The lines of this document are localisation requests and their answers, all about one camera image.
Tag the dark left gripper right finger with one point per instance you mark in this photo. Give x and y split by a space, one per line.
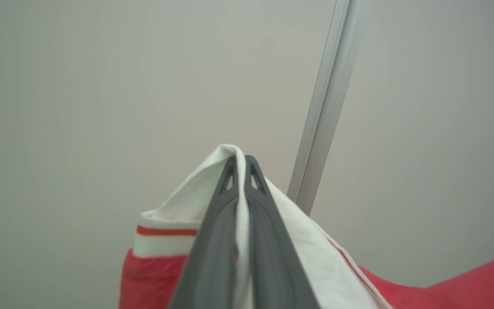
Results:
268 257

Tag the grey wall frame post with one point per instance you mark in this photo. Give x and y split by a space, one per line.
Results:
328 107

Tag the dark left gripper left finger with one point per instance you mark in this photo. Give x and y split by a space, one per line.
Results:
212 257

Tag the red jersey number 23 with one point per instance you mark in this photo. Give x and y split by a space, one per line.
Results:
152 279

